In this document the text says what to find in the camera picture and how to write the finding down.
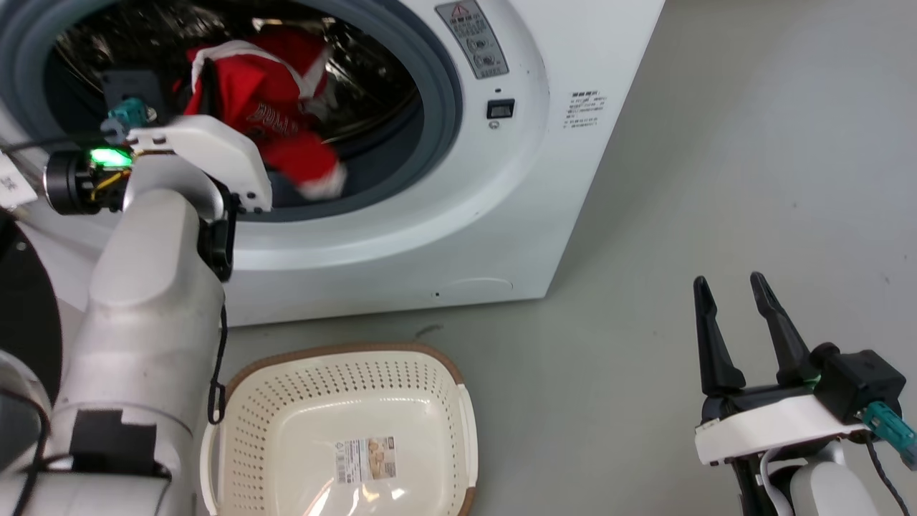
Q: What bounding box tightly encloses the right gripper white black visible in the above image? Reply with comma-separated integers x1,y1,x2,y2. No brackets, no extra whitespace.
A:
692,272,872,467

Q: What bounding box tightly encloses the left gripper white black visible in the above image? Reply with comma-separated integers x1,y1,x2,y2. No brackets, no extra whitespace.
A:
43,115,274,216

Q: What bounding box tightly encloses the steel washing machine drum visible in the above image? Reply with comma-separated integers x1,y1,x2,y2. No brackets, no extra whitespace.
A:
44,0,422,188

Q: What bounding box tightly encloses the cream perforated laundry basket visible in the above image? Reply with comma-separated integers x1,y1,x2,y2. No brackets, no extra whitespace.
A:
199,343,479,516

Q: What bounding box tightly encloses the white front-load washing machine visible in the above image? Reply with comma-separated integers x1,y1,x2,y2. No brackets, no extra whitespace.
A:
0,0,667,328

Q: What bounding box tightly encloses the paper label in basket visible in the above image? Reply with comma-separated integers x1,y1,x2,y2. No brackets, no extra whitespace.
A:
336,435,398,485

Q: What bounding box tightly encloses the red garment with white trim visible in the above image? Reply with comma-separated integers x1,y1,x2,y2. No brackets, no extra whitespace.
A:
172,26,348,201

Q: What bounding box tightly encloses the white printed tag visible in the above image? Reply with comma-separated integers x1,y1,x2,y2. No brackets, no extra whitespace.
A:
0,153,38,210

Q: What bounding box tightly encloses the grey rubber door gasket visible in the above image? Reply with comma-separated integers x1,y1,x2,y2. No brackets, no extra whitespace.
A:
0,0,464,224

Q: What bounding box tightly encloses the small printed text label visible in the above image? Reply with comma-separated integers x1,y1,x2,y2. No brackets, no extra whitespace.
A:
565,91,610,130

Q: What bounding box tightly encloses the grey warning sticker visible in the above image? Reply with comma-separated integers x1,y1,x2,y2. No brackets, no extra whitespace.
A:
435,0,510,80

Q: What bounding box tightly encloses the teal left camera connector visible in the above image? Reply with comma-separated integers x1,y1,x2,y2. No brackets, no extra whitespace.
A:
106,99,158,139

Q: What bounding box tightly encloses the teal camera connector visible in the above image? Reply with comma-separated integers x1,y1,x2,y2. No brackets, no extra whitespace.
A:
106,99,158,139
862,401,917,472

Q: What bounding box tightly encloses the teal right camera connector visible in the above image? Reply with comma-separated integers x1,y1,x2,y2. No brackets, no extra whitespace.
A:
862,401,917,472

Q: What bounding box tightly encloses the thin black right camera cable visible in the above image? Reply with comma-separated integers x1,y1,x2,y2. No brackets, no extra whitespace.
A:
864,434,912,516

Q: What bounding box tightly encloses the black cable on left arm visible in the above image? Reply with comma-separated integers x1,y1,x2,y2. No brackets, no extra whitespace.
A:
206,304,230,425

